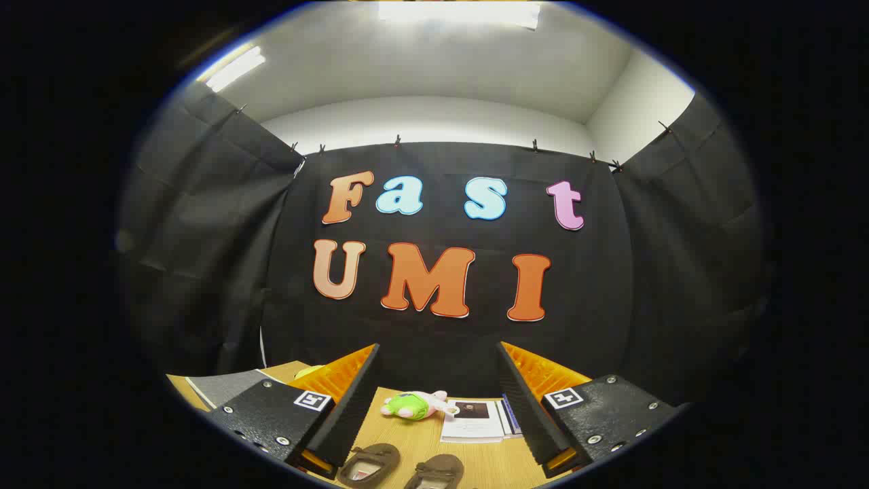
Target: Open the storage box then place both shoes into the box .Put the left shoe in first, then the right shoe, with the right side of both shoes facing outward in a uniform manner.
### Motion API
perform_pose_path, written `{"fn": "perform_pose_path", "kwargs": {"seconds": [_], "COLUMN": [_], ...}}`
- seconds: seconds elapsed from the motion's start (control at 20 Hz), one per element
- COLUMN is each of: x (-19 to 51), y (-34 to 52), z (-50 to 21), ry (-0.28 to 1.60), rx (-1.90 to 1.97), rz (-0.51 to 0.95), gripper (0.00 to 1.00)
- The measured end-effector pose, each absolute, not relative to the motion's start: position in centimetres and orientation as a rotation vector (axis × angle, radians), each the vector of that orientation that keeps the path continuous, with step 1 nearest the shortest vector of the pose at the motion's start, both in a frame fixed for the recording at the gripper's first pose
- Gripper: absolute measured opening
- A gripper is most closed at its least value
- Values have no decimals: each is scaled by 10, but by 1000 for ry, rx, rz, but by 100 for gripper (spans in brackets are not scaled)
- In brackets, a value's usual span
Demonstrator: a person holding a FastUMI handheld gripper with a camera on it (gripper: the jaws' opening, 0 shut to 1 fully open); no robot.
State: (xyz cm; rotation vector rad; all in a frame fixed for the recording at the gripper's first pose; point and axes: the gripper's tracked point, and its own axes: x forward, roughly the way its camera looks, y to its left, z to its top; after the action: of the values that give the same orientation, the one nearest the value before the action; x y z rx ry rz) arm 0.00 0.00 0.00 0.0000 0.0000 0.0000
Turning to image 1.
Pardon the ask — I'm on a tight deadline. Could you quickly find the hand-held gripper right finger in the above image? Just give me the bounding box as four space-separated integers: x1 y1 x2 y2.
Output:
495 341 683 480

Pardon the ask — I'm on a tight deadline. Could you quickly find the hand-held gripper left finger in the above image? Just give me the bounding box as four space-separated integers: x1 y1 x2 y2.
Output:
210 343 382 480

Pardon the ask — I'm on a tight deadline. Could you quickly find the brown fuzzy shoe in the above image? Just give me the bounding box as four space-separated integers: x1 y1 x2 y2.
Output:
337 443 402 489
405 454 466 489

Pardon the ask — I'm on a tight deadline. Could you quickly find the grey fabric storage box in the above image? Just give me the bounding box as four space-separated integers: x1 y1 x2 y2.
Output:
186 369 287 412

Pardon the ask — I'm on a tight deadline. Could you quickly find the blue book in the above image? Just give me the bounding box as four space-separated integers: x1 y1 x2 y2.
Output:
501 394 523 437

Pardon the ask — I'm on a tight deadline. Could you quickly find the white book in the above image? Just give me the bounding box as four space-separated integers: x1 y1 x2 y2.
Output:
439 399 507 444

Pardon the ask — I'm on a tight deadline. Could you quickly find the green and pink plush toy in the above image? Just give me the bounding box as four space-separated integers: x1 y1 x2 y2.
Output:
380 391 460 422

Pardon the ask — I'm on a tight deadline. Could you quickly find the black backdrop cloth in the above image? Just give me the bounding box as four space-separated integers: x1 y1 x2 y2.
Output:
117 80 769 403

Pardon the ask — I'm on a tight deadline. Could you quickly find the narrow ceiling light strip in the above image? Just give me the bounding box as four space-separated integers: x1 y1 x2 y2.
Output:
196 46 267 93

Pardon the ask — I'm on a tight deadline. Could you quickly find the wide ceiling light panel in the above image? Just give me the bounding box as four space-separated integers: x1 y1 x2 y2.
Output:
377 0 542 30

